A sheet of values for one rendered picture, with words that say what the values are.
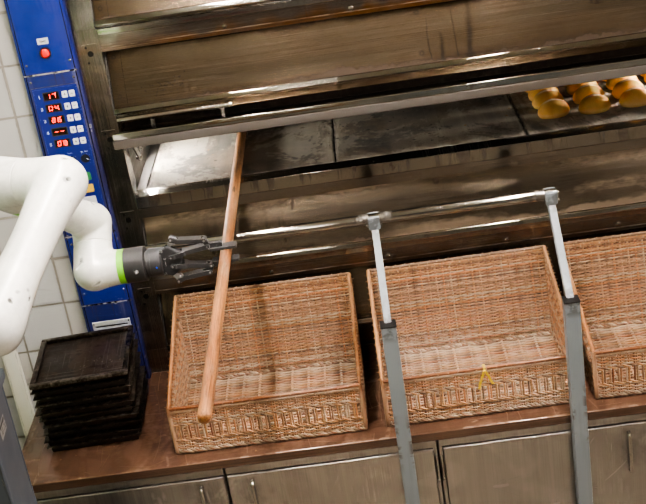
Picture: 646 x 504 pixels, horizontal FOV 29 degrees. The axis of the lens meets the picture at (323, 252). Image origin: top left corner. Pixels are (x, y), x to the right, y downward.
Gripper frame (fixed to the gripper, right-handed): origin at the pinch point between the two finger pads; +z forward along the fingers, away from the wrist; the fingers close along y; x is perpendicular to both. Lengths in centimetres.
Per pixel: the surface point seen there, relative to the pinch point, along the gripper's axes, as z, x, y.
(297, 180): 18, -52, 3
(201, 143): -14, -92, 1
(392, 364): 39, 8, 35
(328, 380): 19, -31, 60
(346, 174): 33, -52, 3
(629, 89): 122, -71, -4
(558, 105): 99, -69, -3
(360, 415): 28, -9, 60
